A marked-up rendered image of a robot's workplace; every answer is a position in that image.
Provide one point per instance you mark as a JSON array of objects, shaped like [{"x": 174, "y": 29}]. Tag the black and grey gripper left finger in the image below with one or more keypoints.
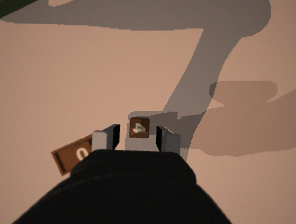
[{"x": 106, "y": 139}]

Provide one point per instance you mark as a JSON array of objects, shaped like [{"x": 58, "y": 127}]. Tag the brown number cube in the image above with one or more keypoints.
[
  {"x": 139, "y": 127},
  {"x": 81, "y": 150}
]

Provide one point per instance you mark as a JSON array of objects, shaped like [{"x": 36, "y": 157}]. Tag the brown rectangular tray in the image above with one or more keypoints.
[{"x": 63, "y": 157}]

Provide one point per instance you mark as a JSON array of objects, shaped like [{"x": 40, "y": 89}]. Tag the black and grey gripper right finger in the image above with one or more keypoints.
[{"x": 167, "y": 141}]

